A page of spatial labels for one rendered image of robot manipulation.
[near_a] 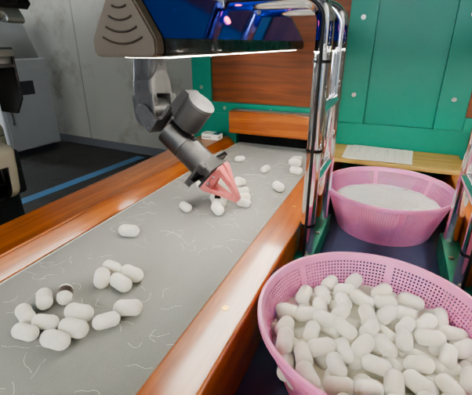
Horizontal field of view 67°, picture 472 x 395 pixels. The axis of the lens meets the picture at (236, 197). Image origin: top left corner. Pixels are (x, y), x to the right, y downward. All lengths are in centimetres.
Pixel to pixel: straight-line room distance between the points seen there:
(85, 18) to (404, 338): 397
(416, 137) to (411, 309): 68
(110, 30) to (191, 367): 35
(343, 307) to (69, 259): 42
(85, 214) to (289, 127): 64
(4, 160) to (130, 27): 79
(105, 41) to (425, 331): 48
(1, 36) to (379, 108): 371
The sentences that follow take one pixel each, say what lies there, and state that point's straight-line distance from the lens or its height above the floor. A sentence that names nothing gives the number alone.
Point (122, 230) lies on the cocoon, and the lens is 66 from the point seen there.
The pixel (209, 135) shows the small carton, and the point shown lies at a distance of 119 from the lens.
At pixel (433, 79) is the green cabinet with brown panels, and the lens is 112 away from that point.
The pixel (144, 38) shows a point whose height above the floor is 106.
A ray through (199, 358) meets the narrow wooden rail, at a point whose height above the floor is 77.
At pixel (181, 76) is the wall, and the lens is 342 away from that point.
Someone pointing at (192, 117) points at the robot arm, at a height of 93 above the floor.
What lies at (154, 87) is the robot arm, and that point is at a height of 97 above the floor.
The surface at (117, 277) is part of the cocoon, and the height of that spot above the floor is 76.
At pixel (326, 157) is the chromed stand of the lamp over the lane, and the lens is 73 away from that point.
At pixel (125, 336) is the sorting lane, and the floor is 74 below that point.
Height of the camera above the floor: 105
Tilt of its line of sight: 23 degrees down
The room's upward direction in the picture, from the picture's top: straight up
